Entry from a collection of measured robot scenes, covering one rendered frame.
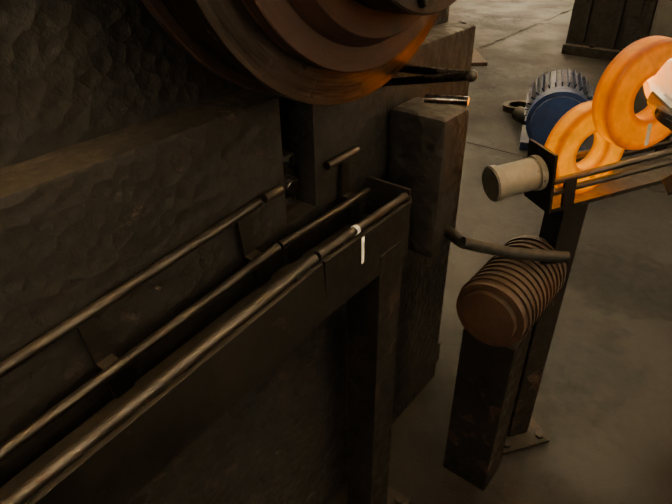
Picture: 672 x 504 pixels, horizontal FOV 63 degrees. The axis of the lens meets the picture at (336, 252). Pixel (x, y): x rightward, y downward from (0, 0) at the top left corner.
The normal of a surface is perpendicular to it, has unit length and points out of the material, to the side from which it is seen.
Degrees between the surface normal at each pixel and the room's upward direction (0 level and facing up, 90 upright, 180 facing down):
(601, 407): 0
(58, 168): 0
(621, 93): 88
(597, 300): 0
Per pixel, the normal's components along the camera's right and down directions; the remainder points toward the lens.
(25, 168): -0.01, -0.84
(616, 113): 0.29, 0.49
